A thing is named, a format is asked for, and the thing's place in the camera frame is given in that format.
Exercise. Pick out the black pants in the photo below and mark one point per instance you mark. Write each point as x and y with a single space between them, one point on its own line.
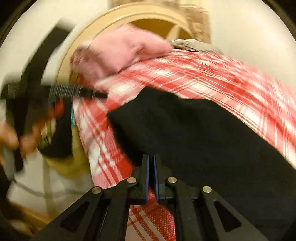
203 144

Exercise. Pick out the grey striped pillow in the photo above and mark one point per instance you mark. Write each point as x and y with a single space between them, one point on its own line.
194 46

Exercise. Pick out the red plaid bed sheet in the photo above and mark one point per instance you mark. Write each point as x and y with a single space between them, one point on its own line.
253 97

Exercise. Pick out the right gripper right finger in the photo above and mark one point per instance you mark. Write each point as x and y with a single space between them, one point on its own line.
200 213

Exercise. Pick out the cream wooden headboard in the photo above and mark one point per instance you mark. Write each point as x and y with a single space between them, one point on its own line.
164 20

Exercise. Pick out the beige floral curtain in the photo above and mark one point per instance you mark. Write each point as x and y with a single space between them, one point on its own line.
194 11

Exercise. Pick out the person left hand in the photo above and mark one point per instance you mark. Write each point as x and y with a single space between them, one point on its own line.
27 144

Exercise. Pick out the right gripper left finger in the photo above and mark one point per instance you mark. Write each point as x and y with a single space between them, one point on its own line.
101 214

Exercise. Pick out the clothes pile beside bed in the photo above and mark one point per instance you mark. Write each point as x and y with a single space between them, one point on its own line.
54 133

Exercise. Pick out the pink folded quilt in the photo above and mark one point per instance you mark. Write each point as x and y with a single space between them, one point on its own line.
112 51

